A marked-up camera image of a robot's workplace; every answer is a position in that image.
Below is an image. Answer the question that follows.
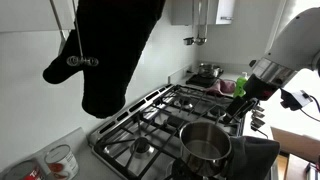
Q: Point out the steel pot on cooktop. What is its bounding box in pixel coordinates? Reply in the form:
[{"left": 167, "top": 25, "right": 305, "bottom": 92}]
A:
[{"left": 198, "top": 63, "right": 224, "bottom": 78}]

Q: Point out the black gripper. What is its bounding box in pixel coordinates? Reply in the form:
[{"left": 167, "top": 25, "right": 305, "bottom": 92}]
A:
[{"left": 223, "top": 74, "right": 278, "bottom": 124}]

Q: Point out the wooden board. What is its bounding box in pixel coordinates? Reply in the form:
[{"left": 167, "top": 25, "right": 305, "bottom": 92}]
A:
[{"left": 271, "top": 127, "right": 320, "bottom": 162}]

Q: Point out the hanging metal ladle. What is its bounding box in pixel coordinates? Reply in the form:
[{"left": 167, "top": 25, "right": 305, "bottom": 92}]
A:
[{"left": 183, "top": 0, "right": 209, "bottom": 46}]

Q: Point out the white tomato can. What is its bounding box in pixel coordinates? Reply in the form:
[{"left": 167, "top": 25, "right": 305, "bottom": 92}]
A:
[{"left": 44, "top": 144, "right": 79, "bottom": 180}]

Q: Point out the black portable cooktop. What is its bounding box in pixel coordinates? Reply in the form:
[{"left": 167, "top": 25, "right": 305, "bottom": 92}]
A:
[{"left": 186, "top": 74, "right": 218, "bottom": 88}]

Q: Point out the green dish soap bottle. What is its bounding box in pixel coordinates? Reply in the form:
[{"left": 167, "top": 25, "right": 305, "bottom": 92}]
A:
[{"left": 233, "top": 72, "right": 248, "bottom": 97}]

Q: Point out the pink cloth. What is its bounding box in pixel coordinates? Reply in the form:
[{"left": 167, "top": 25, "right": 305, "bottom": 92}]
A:
[{"left": 205, "top": 79, "right": 236, "bottom": 95}]

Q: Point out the black oven mitt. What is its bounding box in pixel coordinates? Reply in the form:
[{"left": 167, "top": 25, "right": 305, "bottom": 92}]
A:
[{"left": 43, "top": 0, "right": 166, "bottom": 119}]

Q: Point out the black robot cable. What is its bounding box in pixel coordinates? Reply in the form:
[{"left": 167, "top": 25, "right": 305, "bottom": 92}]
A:
[{"left": 298, "top": 94, "right": 320, "bottom": 123}]

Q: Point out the stainless steel gas stove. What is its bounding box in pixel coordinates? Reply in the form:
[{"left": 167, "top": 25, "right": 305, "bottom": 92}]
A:
[{"left": 89, "top": 84, "right": 244, "bottom": 180}]

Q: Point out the metal whisk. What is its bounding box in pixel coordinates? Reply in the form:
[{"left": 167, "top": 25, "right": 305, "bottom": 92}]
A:
[{"left": 66, "top": 0, "right": 99, "bottom": 67}]

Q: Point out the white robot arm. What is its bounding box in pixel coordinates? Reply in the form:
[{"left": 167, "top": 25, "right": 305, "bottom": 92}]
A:
[{"left": 223, "top": 7, "right": 320, "bottom": 124}]

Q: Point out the stainless steel pot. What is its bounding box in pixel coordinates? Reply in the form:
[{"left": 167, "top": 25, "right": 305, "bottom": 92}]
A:
[{"left": 179, "top": 121, "right": 232, "bottom": 177}]

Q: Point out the dark grey towel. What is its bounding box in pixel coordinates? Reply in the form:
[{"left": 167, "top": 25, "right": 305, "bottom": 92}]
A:
[{"left": 225, "top": 136, "right": 280, "bottom": 180}]

